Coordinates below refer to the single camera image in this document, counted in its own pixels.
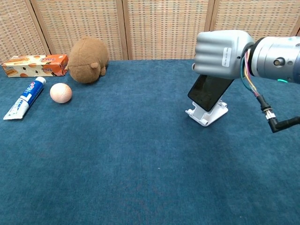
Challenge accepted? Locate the woven folding screen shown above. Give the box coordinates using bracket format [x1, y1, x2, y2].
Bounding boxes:
[0, 0, 300, 65]

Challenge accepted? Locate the brown plush toy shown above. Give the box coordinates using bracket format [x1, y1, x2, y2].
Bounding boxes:
[65, 36, 110, 84]

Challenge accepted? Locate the black cable with coloured wires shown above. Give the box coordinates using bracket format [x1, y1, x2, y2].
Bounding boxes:
[239, 48, 300, 134]

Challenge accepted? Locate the orange biscuit box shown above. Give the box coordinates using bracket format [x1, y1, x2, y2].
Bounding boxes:
[1, 54, 69, 78]

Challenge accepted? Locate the blue white toothpaste tube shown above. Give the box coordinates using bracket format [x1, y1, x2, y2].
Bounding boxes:
[3, 76, 47, 120]

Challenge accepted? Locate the pale pink ball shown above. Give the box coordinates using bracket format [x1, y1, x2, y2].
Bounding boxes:
[49, 82, 73, 103]

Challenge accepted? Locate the black smartphone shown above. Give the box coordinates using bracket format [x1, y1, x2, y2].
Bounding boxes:
[187, 74, 235, 113]

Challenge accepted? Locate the blue table cloth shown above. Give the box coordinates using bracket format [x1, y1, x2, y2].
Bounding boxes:
[0, 56, 300, 225]

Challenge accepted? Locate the white folding phone stand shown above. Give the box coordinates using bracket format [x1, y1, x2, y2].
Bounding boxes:
[185, 99, 229, 128]

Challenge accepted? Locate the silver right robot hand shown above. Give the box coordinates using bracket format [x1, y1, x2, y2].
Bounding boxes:
[192, 30, 255, 80]

